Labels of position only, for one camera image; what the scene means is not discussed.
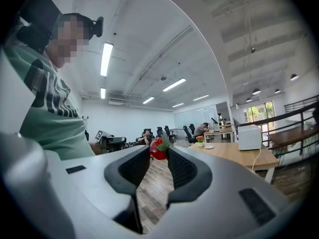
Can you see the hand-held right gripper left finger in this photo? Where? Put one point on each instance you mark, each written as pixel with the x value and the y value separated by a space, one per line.
pixel 133 169

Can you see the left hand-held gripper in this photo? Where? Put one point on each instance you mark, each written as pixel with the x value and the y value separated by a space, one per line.
pixel 113 141

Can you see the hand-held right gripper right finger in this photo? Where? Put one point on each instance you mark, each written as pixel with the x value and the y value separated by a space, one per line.
pixel 184 170

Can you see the small red object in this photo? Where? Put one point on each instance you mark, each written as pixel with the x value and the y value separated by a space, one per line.
pixel 157 151

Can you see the white round plate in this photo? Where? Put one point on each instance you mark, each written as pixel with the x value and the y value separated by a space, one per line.
pixel 208 147

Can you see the person's left forearm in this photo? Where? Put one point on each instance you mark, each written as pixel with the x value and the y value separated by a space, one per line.
pixel 95 149

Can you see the flowers in white pot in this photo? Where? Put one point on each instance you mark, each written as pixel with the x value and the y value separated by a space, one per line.
pixel 200 141

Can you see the white air conditioner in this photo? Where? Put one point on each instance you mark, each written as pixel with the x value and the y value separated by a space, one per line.
pixel 115 103

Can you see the person's green t-shirt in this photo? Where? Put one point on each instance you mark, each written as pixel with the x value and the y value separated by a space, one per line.
pixel 57 128

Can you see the white microwave oven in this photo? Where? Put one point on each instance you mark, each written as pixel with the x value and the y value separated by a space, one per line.
pixel 249 137

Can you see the ceiling tube lights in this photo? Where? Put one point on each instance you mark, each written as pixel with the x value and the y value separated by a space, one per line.
pixel 106 58

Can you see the white table leg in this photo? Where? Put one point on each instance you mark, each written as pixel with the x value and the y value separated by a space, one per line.
pixel 269 175

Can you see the large window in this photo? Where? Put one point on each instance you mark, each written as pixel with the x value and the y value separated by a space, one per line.
pixel 259 111

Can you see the person's head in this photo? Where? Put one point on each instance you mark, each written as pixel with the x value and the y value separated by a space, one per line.
pixel 69 38

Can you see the dark wooden table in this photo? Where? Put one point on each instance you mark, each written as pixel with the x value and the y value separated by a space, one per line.
pixel 291 134

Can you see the black metal railing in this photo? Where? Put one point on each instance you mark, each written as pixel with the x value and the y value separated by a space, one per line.
pixel 286 114

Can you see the black chest-mounted device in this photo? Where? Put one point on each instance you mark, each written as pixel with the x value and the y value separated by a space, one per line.
pixel 40 16

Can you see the black head-mounted camera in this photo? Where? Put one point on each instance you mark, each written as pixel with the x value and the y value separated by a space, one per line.
pixel 99 26

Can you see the ceiling security camera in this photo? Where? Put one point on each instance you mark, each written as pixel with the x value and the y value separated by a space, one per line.
pixel 253 50

